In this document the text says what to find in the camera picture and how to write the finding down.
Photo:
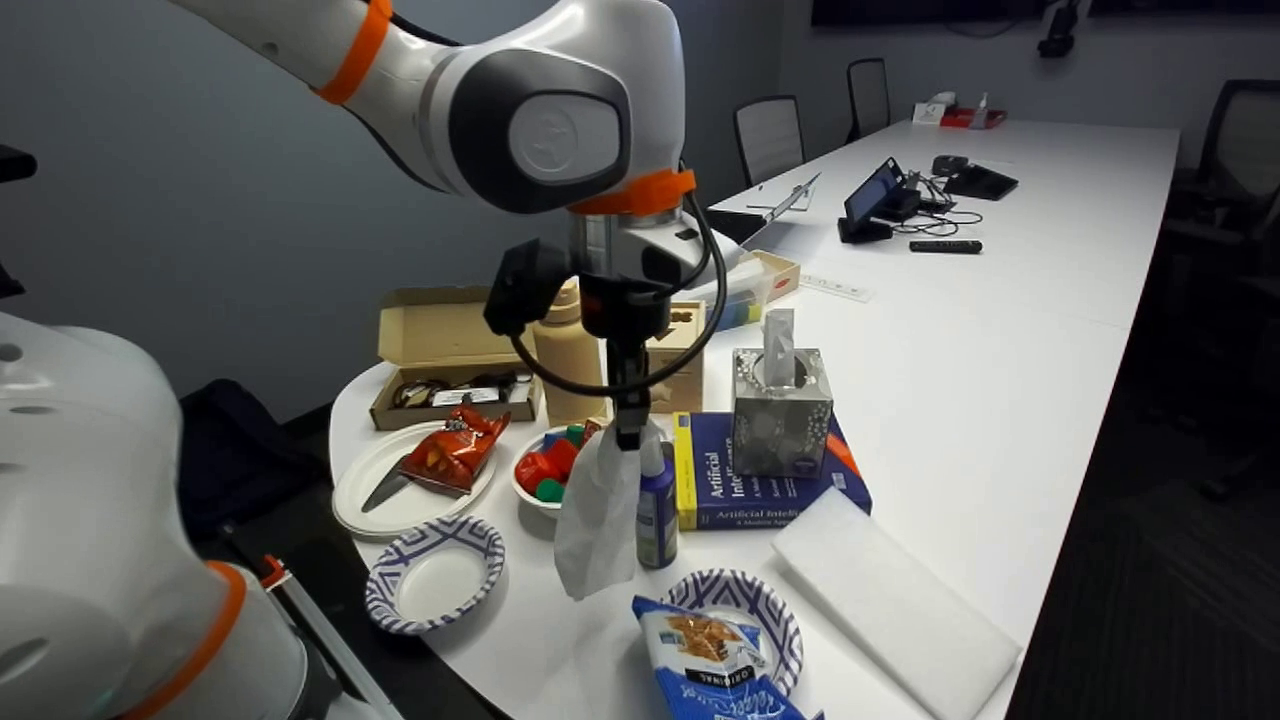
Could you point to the open cardboard box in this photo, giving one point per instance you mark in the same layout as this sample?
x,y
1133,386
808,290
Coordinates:
x,y
440,352

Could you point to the black marker pen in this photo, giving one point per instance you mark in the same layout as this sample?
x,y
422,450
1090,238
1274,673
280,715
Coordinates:
x,y
947,244

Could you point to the silver tissue box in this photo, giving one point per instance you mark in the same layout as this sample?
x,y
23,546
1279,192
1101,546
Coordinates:
x,y
782,403

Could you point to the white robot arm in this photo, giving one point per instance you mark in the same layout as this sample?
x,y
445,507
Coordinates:
x,y
104,610

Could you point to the white foam tray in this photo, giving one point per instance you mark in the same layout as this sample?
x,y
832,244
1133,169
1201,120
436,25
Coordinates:
x,y
913,626

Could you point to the blue snack bag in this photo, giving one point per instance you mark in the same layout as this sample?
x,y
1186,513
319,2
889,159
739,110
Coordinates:
x,y
708,670

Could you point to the clear plastic container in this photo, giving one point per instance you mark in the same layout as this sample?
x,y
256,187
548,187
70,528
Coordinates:
x,y
752,282

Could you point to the blue spray bottle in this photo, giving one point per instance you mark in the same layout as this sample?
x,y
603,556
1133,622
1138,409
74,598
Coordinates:
x,y
657,502

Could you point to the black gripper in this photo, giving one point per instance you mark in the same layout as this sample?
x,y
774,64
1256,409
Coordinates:
x,y
624,313

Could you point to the white bowl of toys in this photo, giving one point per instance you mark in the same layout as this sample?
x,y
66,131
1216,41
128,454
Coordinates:
x,y
547,464

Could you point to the black tablet on stand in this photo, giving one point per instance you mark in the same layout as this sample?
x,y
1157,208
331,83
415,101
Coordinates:
x,y
877,207

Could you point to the white plate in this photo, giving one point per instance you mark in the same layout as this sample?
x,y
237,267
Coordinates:
x,y
404,510

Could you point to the black office chair right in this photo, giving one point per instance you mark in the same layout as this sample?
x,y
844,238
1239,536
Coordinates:
x,y
1216,272

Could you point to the blue patterned paper plate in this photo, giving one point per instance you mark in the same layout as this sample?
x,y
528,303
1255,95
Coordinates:
x,y
435,578

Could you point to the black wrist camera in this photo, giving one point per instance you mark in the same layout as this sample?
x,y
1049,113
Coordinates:
x,y
527,284

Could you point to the red Doritos chip bag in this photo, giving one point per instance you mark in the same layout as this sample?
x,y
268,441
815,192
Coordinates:
x,y
452,454

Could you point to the wooden shape sorter box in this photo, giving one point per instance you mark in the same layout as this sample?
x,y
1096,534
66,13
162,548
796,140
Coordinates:
x,y
672,350

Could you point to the tan water bottle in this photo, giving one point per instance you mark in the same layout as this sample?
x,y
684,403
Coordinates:
x,y
574,352

